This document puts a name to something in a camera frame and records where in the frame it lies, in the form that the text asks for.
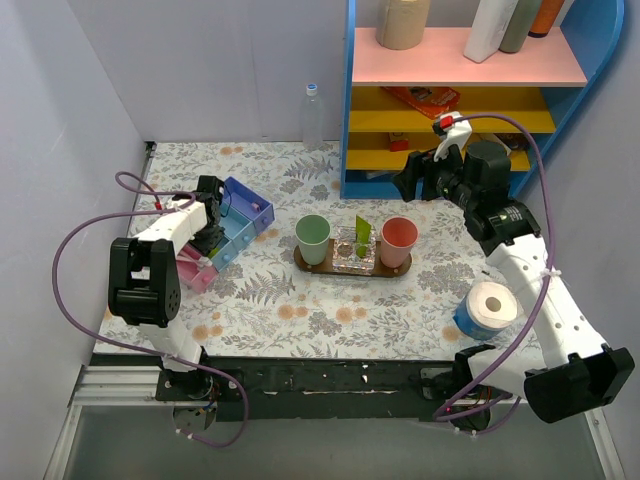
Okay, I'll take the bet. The pink plastic cup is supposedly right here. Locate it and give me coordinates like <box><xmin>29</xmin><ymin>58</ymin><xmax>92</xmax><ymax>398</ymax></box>
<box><xmin>380</xmin><ymin>217</ymin><xmax>419</xmax><ymax>268</ymax></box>

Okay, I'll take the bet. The lime green toothpaste tube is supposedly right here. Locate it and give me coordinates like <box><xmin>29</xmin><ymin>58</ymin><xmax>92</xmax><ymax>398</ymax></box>
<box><xmin>355</xmin><ymin>215</ymin><xmax>371</xmax><ymax>258</ymax></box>

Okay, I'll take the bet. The green plastic cup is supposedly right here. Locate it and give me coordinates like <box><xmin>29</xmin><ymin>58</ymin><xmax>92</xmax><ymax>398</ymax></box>
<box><xmin>295</xmin><ymin>214</ymin><xmax>331</xmax><ymax>266</ymax></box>

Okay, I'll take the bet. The clear textured toothbrush holder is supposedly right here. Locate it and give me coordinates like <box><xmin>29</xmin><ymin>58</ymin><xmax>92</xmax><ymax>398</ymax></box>
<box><xmin>331</xmin><ymin>226</ymin><xmax>377</xmax><ymax>276</ymax></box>

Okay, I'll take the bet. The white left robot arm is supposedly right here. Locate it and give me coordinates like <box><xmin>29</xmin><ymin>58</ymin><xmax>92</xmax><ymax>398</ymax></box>
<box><xmin>108</xmin><ymin>175</ymin><xmax>224</xmax><ymax>400</ymax></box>

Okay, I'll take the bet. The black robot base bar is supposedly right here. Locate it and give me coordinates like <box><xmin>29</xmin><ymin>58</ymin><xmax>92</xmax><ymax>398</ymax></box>
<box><xmin>154</xmin><ymin>354</ymin><xmax>516</xmax><ymax>424</ymax></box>

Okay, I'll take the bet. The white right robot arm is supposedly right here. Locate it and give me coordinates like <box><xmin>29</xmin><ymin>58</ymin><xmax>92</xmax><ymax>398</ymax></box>
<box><xmin>393</xmin><ymin>141</ymin><xmax>635</xmax><ymax>423</ymax></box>

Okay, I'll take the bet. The oval wooden tray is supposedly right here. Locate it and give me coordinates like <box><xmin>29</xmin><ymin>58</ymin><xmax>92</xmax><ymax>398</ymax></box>
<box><xmin>293</xmin><ymin>238</ymin><xmax>412</xmax><ymax>278</ymax></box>

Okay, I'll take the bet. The red small box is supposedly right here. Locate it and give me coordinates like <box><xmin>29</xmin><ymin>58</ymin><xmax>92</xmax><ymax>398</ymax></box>
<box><xmin>388</xmin><ymin>132</ymin><xmax>410</xmax><ymax>152</ymax></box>

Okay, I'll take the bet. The purple drawer box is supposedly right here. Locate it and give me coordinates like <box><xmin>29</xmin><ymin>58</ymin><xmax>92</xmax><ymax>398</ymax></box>
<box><xmin>223</xmin><ymin>177</ymin><xmax>275</xmax><ymax>235</ymax></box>

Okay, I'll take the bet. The white brown flat box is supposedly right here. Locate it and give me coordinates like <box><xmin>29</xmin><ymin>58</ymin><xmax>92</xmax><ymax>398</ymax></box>
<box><xmin>495</xmin><ymin>133</ymin><xmax>529</xmax><ymax>155</ymax></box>

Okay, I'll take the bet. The light blue drawer box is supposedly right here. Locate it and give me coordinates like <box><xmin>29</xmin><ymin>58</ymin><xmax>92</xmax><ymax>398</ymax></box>
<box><xmin>220</xmin><ymin>207</ymin><xmax>257</xmax><ymax>252</ymax></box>

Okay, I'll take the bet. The red orange snack box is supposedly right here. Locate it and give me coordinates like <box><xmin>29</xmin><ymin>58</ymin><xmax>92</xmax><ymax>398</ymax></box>
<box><xmin>382</xmin><ymin>86</ymin><xmax>461</xmax><ymax>119</ymax></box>

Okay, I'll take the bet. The blue wooden shelf unit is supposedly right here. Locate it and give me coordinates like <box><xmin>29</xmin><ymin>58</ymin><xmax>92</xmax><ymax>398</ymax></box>
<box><xmin>340</xmin><ymin>1</ymin><xmax>625</xmax><ymax>199</ymax></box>

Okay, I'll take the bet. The pink drawer box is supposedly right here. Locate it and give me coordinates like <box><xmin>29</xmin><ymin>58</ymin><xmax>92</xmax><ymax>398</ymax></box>
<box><xmin>176</xmin><ymin>244</ymin><xmax>218</xmax><ymax>294</ymax></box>

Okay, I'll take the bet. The clear plastic water bottle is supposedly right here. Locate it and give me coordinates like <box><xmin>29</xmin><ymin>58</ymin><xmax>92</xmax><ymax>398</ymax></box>
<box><xmin>301</xmin><ymin>83</ymin><xmax>324</xmax><ymax>151</ymax></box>

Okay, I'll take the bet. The toilet paper roll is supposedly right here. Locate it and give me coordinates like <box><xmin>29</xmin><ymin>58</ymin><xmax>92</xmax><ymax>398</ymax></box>
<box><xmin>453</xmin><ymin>281</ymin><xmax>518</xmax><ymax>341</ymax></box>

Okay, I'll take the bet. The beige paper towel roll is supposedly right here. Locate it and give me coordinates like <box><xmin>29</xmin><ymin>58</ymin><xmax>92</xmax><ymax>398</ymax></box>
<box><xmin>376</xmin><ymin>0</ymin><xmax>431</xmax><ymax>50</ymax></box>

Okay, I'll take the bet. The grey green bottle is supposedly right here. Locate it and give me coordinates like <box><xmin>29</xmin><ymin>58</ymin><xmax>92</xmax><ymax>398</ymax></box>
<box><xmin>499</xmin><ymin>0</ymin><xmax>542</xmax><ymax>54</ymax></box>

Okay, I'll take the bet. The white tall bottle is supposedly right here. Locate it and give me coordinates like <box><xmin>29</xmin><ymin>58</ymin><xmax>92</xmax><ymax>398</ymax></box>
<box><xmin>463</xmin><ymin>0</ymin><xmax>518</xmax><ymax>63</ymax></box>

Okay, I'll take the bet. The orange bottle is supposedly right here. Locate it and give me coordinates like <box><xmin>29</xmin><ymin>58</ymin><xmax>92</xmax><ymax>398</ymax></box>
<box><xmin>528</xmin><ymin>0</ymin><xmax>565</xmax><ymax>38</ymax></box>

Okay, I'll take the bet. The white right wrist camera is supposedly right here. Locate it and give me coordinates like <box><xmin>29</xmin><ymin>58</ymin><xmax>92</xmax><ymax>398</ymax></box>
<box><xmin>432</xmin><ymin>111</ymin><xmax>473</xmax><ymax>162</ymax></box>

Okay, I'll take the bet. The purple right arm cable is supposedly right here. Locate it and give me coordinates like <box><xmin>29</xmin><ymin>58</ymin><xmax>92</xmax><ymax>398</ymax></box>
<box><xmin>432</xmin><ymin>113</ymin><xmax>557</xmax><ymax>436</ymax></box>

